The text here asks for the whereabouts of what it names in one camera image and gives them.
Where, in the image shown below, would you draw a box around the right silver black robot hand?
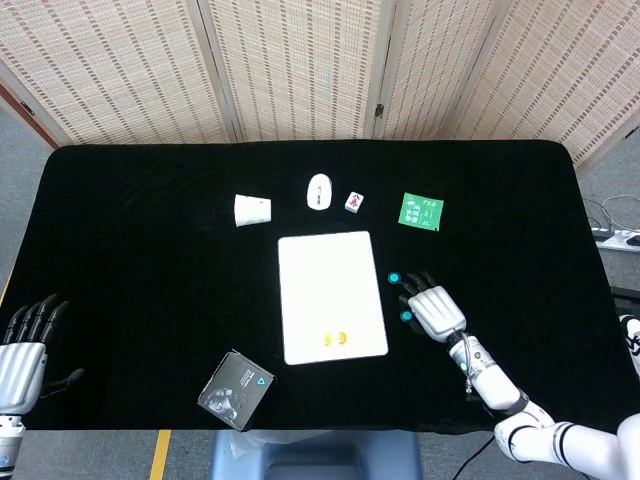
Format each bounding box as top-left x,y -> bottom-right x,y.
397,269 -> 470,345

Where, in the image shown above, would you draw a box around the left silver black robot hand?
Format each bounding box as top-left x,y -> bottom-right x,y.
0,293 -> 86,416

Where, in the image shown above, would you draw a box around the white magnetic board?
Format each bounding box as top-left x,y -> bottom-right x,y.
277,230 -> 390,366

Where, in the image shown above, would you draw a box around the green printed packet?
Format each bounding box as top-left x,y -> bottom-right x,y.
397,191 -> 445,232

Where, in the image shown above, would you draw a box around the black velvet tablecloth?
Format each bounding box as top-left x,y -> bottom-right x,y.
2,139 -> 619,434

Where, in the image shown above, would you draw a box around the white computer mouse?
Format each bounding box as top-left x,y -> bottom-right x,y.
305,172 -> 335,212

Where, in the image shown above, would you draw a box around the white black sneaker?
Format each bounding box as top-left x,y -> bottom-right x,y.
618,313 -> 640,379

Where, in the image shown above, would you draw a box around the white power strip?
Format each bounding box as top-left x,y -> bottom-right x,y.
592,227 -> 640,252

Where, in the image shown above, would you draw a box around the white paper cup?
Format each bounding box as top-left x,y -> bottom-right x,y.
233,193 -> 273,229

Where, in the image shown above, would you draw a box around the black tracker cardboard box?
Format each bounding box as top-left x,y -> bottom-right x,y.
197,350 -> 278,433

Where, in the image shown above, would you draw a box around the woven bamboo folding screen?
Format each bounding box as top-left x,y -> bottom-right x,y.
0,0 -> 640,166

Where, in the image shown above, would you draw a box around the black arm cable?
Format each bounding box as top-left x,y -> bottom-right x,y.
449,433 -> 496,480

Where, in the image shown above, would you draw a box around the grey blue robot pedestal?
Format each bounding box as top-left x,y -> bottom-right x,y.
207,428 -> 424,480

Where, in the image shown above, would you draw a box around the white floor cables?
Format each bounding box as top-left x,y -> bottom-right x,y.
582,194 -> 640,236

